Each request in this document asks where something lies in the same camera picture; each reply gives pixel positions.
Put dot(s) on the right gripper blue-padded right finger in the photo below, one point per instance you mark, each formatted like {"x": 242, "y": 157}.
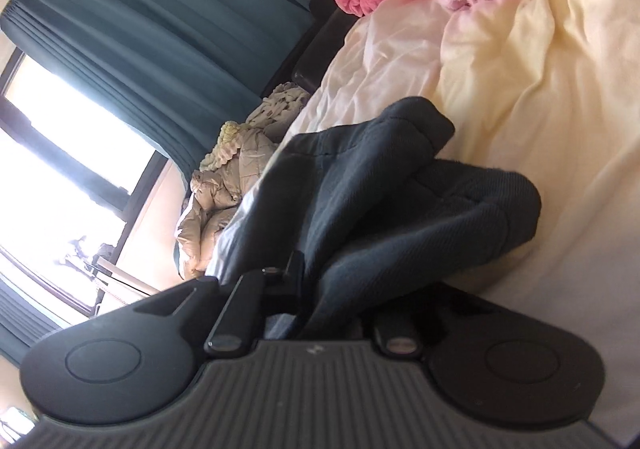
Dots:
{"x": 394, "y": 338}

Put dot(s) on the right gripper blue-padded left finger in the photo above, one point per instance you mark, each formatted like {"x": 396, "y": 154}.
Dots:
{"x": 256, "y": 296}

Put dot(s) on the black ribbed trousers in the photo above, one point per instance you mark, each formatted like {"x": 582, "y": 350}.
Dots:
{"x": 377, "y": 215}

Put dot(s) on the beige puffer jacket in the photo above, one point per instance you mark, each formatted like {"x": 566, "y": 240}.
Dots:
{"x": 218, "y": 186}

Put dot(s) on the cream knitted blanket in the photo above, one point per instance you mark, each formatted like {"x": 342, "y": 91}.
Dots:
{"x": 272, "y": 117}

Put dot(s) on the teal left curtain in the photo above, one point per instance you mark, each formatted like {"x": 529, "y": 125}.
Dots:
{"x": 21, "y": 324}

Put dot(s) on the teal curtain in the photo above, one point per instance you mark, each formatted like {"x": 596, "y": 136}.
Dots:
{"x": 21, "y": 324}
{"x": 174, "y": 70}

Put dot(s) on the black sofa bench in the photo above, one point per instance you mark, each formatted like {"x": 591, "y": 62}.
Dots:
{"x": 312, "y": 55}

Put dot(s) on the teal right curtain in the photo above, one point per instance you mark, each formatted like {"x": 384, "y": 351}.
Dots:
{"x": 174, "y": 70}

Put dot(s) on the pastel bed sheet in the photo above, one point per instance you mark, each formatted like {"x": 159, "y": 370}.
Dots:
{"x": 549, "y": 89}

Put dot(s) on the window with black frame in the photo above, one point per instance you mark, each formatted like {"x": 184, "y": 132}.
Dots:
{"x": 74, "y": 180}

